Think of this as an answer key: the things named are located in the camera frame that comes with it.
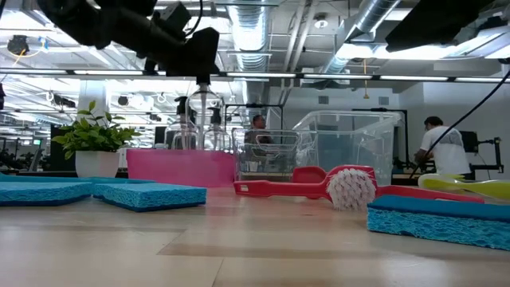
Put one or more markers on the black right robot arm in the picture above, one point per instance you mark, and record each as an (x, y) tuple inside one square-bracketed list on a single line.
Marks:
[(430, 24)]

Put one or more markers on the silver ventilation duct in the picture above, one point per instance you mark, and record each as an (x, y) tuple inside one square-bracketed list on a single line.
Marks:
[(251, 36), (366, 20)]

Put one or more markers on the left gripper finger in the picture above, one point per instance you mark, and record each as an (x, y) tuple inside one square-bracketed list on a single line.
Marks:
[(195, 53)]

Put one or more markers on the pink plastic bin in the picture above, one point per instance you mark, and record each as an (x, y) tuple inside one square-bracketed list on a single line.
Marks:
[(179, 169)]

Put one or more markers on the long ceiling light strip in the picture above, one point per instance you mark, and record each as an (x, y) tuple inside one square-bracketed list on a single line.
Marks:
[(259, 74)]

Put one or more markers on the blue scrub sponge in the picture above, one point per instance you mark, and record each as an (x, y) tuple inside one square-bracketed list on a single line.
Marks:
[(40, 193), (151, 196), (438, 227)]

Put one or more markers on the clear soap pump bottle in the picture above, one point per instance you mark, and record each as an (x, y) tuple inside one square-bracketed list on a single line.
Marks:
[(195, 103), (216, 116), (182, 107)]

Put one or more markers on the black ceiling device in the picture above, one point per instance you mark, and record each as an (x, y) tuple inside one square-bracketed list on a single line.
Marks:
[(18, 44)]

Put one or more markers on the person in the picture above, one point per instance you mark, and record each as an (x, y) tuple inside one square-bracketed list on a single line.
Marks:
[(259, 123), (448, 153)]

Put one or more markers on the green plant in white pot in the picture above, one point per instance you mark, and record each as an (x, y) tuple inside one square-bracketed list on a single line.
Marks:
[(95, 163)]

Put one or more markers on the black monitor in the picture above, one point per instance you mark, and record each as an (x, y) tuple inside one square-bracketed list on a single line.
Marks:
[(57, 159)]

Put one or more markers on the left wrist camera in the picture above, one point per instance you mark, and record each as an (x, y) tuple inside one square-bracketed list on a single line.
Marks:
[(175, 16)]

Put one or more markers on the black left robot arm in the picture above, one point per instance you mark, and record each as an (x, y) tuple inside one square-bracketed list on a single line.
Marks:
[(99, 20)]

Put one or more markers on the yellow-green dish brush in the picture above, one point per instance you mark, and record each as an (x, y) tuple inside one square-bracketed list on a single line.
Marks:
[(486, 189)]

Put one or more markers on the black aluminium table frame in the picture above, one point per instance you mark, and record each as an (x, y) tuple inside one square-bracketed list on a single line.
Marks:
[(40, 172)]

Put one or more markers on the tall clear plastic bin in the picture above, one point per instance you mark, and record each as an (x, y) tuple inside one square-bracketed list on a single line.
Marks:
[(350, 139)]

